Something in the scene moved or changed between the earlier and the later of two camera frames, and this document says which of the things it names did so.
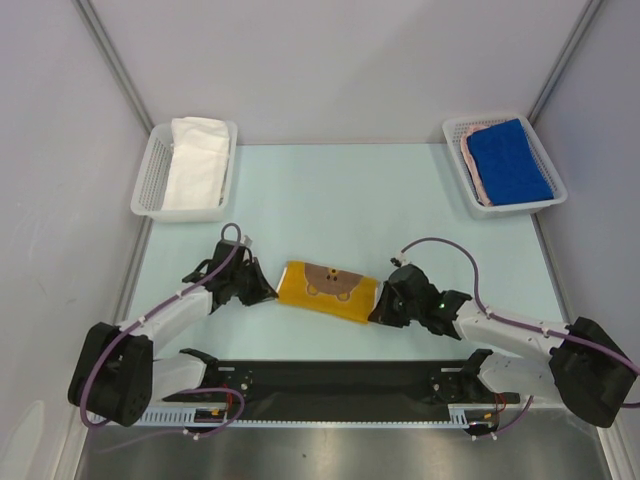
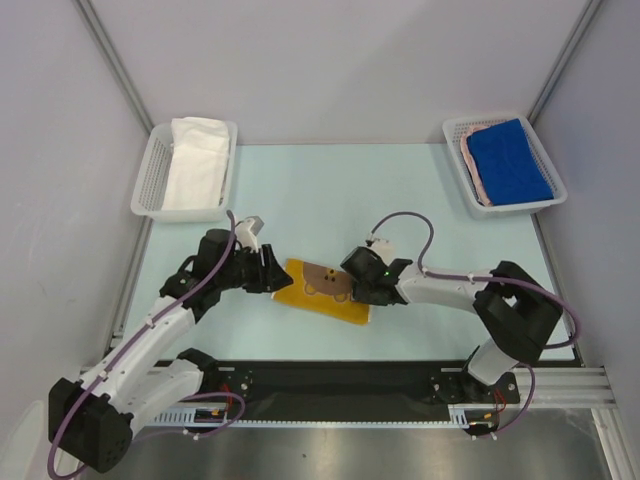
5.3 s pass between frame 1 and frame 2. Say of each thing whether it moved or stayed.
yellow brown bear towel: stayed
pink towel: stayed
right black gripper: moved
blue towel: stayed
